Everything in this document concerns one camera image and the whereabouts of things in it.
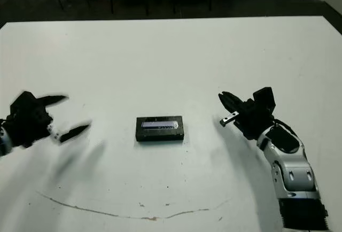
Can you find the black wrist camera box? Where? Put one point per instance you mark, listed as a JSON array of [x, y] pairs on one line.
[[24, 99], [264, 98]]

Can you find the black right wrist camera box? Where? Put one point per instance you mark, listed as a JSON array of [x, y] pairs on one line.
[[264, 98]]

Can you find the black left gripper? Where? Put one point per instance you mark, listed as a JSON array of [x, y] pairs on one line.
[[29, 127]]

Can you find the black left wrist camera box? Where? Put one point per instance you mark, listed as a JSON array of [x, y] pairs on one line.
[[24, 99]]

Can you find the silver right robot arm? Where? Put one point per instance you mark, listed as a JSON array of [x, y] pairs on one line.
[[294, 176]]

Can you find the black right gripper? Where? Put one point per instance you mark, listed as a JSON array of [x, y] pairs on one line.
[[253, 119]]

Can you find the black box lid silver print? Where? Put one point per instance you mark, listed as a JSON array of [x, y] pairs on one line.
[[160, 134]]

